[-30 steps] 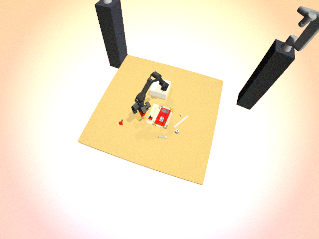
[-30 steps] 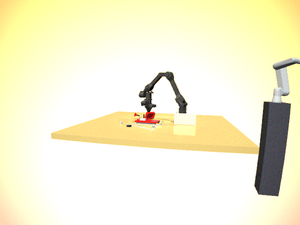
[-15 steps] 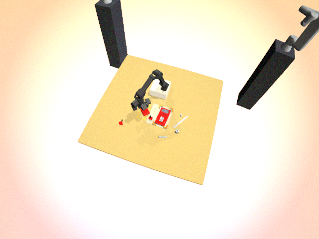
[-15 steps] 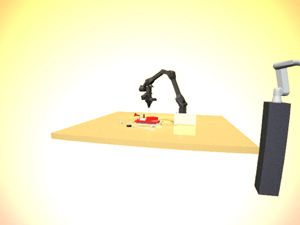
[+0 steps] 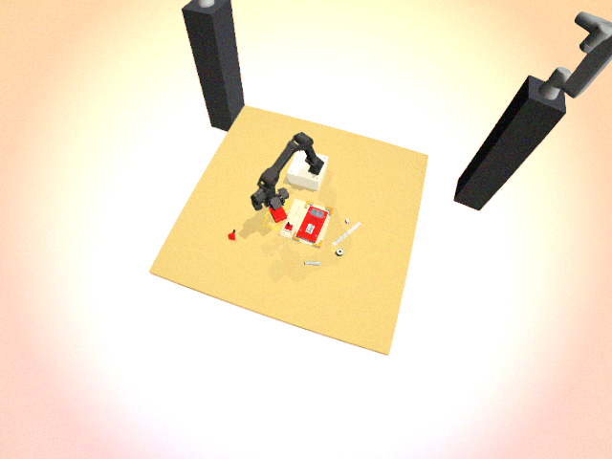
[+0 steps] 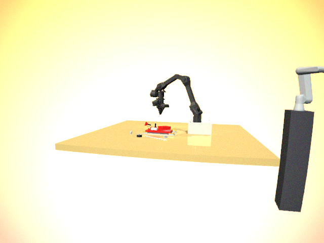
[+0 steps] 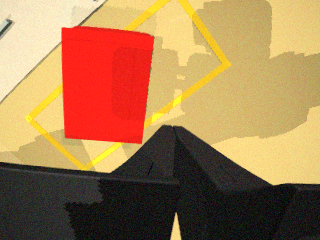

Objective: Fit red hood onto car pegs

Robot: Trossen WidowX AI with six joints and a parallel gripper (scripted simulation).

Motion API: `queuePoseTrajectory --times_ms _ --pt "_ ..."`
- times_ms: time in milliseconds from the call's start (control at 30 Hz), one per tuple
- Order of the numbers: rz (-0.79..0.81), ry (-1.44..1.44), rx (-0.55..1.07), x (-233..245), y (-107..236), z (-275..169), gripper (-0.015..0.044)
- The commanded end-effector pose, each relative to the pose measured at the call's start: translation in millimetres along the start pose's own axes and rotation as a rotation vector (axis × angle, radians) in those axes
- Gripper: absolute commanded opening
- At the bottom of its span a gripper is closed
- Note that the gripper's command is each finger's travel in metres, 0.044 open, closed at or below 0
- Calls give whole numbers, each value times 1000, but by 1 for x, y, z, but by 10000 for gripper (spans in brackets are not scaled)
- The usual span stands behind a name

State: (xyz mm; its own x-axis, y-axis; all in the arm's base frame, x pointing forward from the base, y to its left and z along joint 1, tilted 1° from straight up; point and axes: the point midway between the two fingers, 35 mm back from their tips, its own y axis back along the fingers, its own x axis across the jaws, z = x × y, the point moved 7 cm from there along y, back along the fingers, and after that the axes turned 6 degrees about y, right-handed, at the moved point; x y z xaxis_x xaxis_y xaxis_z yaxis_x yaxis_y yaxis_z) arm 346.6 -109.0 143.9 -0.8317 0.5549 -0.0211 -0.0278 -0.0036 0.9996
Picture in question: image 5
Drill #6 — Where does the white flat bar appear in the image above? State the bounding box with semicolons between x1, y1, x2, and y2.
332;222;361;246

